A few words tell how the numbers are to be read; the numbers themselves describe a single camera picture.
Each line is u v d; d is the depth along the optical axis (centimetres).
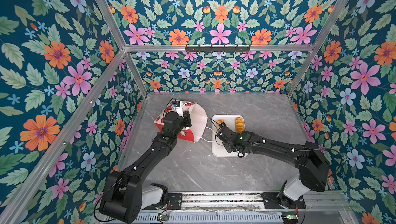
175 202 73
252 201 75
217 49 93
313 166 43
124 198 40
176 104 69
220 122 98
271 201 72
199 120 98
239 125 99
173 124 62
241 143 59
